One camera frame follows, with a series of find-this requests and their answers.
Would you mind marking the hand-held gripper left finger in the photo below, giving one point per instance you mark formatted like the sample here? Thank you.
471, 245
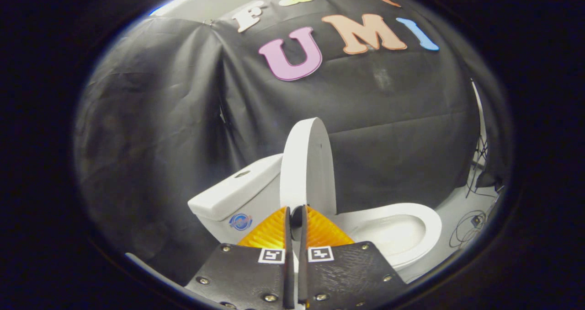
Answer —
247, 278

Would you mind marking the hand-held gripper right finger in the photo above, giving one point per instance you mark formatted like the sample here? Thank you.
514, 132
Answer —
347, 275

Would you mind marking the white toilet lid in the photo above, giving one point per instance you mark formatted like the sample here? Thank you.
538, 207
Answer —
308, 163

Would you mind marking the white ceramic toilet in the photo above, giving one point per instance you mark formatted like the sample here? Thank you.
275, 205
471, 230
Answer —
260, 202

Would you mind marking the white toilet tank cover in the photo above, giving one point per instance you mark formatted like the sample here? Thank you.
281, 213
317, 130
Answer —
228, 193

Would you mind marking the white toilet seat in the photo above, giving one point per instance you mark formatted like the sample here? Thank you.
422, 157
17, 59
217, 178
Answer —
432, 227

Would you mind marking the black backdrop cloth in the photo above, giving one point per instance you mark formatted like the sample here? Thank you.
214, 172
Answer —
365, 118

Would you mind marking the black tripod stand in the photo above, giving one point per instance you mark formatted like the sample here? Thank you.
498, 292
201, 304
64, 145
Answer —
480, 163

